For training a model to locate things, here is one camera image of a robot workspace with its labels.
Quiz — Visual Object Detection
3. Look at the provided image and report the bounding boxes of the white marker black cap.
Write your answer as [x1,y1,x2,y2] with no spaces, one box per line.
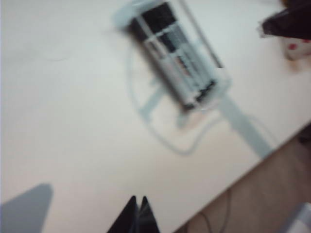
[128,21,192,111]
[155,6,212,97]
[164,2,218,90]
[145,11,206,101]
[137,17,199,106]

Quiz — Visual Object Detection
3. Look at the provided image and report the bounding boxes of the grey object on floor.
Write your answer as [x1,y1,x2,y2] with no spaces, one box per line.
[279,201,311,233]

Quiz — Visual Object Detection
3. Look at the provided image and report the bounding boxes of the dark floor cable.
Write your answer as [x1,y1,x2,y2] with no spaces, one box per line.
[184,190,235,233]

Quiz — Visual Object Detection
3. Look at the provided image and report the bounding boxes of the white object with red dots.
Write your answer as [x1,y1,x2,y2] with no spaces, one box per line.
[283,37,311,61]

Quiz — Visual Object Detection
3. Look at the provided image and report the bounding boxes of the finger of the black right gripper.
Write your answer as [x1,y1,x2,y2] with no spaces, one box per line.
[256,2,311,39]

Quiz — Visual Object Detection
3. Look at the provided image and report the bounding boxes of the clear plastic marker packaging box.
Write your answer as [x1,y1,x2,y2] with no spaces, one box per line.
[111,0,233,114]

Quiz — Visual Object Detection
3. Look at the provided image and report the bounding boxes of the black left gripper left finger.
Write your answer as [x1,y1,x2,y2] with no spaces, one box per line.
[106,196,140,233]

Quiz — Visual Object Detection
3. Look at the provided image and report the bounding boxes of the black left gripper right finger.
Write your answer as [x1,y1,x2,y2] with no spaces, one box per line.
[137,196,161,233]

